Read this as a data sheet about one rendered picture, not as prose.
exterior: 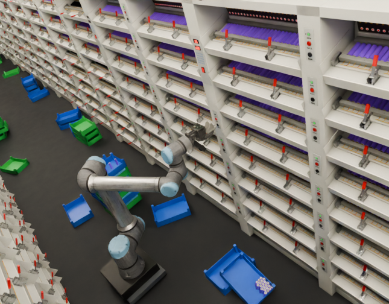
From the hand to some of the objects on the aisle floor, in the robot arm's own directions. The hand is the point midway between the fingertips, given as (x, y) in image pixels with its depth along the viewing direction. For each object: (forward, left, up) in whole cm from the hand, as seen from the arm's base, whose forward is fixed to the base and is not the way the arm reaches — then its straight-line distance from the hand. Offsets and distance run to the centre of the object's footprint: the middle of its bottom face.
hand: (215, 126), depth 216 cm
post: (+9, -68, -102) cm, 123 cm away
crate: (-29, -12, -101) cm, 106 cm away
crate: (-75, +143, -97) cm, 188 cm away
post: (+12, +2, -101) cm, 101 cm away
